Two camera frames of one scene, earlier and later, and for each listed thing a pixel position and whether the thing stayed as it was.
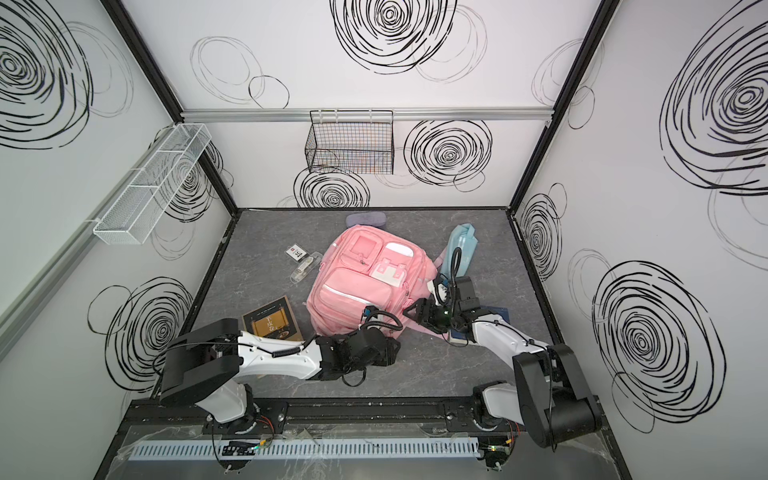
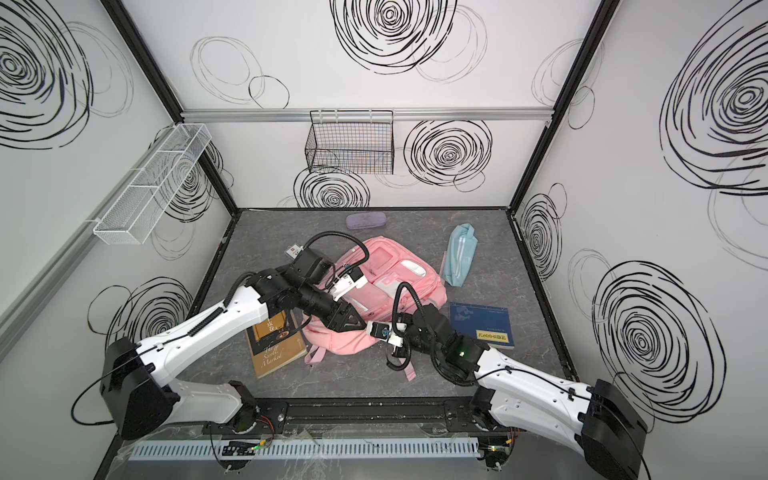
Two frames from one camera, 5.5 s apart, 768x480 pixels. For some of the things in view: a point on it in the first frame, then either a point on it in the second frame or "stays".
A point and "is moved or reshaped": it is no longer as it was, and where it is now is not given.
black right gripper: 424,310 -> 405,332
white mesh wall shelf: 132,217 stays
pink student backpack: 369,275 is moved or reshaped
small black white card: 297,253 stays
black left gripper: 387,347 -> 339,312
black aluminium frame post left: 165,90 stays
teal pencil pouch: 464,240 stays
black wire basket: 351,142 stays
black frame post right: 605,15 stays
